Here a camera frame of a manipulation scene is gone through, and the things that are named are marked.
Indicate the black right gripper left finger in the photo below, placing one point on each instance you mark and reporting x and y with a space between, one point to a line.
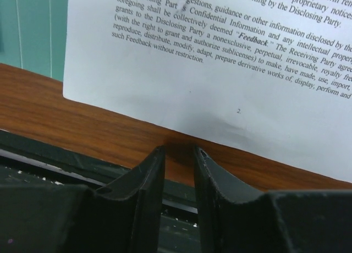
122 216

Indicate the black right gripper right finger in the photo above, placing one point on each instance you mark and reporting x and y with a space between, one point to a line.
234 216

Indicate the teal paper folder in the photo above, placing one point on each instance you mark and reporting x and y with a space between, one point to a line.
30 30

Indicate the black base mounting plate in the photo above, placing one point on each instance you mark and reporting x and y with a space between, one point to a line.
29 161

